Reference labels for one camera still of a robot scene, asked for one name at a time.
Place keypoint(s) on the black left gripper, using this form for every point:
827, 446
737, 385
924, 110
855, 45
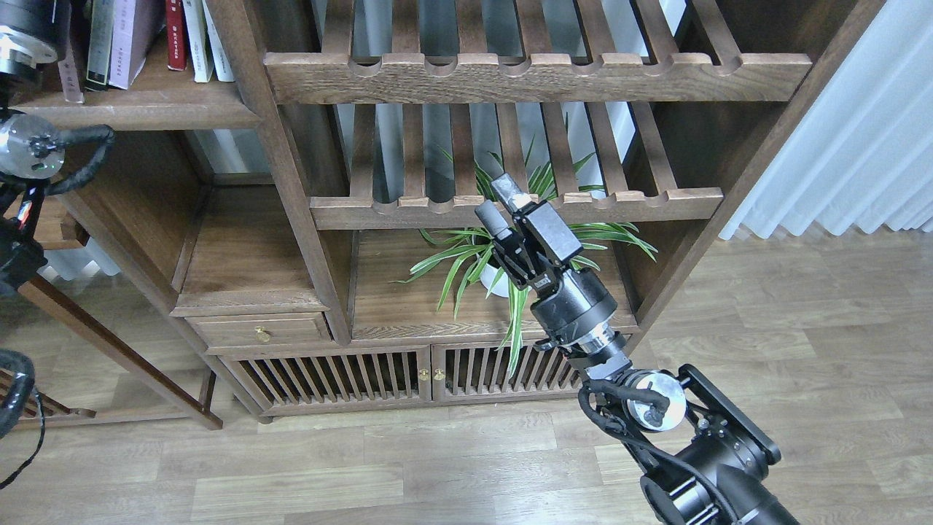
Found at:
33, 34

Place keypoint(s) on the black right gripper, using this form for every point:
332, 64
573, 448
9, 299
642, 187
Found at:
573, 306

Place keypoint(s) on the dark red book chinese title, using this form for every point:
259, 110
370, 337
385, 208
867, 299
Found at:
70, 71

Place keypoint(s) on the black book yellow-green cover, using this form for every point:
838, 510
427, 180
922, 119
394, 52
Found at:
100, 45

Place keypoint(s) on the white lavender paperback book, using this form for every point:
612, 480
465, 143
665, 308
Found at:
136, 24

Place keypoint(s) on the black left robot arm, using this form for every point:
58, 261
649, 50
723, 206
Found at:
38, 160

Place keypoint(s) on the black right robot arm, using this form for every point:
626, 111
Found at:
703, 460

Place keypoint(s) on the green spider plant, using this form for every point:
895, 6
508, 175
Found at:
469, 248

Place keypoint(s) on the white plant pot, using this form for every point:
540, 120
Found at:
495, 282

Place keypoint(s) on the red upright book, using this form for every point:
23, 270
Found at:
176, 42

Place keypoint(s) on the white upright book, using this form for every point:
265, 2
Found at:
221, 62
201, 57

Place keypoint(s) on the white upright book right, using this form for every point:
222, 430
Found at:
221, 62

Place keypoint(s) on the dark wooden bookshelf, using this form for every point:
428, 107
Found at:
291, 198

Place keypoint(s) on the brass drawer knob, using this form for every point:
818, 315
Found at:
262, 335

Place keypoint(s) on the wooden side furniture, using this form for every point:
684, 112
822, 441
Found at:
59, 306

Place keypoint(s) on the white curtain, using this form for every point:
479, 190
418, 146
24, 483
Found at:
862, 156

